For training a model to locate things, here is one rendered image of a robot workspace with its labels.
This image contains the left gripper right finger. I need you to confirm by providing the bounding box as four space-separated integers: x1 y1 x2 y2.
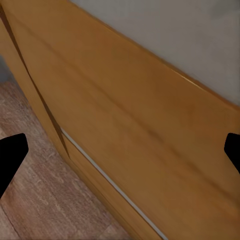
224 133 240 173

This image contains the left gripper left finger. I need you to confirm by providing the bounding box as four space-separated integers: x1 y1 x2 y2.
0 133 29 198

